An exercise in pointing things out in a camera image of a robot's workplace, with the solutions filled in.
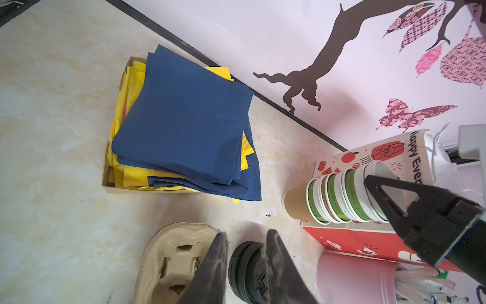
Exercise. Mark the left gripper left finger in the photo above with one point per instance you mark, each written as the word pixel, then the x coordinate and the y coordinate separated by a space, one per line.
pixel 209 283

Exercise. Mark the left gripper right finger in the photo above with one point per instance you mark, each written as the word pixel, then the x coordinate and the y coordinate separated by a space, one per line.
pixel 285 285

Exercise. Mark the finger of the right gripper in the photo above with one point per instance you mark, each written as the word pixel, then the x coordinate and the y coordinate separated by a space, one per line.
pixel 440 225

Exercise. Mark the stack of black lids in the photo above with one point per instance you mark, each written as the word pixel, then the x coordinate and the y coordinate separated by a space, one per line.
pixel 247 273

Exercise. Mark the pulp cup carrier tray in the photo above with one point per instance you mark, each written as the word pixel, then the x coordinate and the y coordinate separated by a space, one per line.
pixel 171 260

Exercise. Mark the pink cylinder holder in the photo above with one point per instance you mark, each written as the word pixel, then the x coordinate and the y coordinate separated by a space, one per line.
pixel 347 279

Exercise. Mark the green white straw packets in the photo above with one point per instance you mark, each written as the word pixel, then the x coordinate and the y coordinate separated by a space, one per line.
pixel 425 285

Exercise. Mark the stack of paper cups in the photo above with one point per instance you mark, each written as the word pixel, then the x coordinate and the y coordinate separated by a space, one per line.
pixel 338 197

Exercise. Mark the cardboard napkin box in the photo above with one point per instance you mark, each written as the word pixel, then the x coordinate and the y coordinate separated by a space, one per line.
pixel 122 178

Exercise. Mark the blue napkin stack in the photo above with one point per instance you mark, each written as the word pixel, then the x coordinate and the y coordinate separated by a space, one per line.
pixel 190 129

